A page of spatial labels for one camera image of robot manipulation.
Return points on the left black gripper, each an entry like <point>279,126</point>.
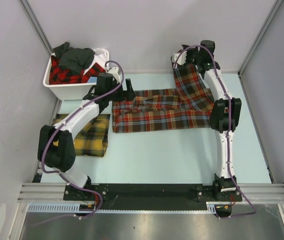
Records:
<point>125,95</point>

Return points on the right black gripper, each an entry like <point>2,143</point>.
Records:
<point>189,51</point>

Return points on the red brown plaid shirt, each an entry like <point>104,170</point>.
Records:
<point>186,106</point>

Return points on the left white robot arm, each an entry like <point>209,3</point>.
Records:
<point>56,142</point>

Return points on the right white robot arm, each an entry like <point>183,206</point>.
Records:
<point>224,117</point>

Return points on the white shirt in bin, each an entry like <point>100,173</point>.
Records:
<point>101,56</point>

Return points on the white plastic laundry bin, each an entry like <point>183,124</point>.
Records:
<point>67,91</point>

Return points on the folded yellow plaid shirt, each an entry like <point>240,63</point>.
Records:
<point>92,139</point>

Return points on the red black checked shirt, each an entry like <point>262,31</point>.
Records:
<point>60,76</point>

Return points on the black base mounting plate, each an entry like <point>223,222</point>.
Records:
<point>161,197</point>

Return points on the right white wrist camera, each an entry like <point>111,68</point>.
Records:
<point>179,59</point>

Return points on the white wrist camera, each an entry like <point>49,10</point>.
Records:
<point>179,59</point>
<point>114,72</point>

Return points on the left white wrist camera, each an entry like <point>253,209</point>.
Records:
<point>114,72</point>

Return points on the aluminium frame rail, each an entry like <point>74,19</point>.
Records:
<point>269,193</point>

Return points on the white slotted cable duct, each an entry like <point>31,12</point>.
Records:
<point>77,208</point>

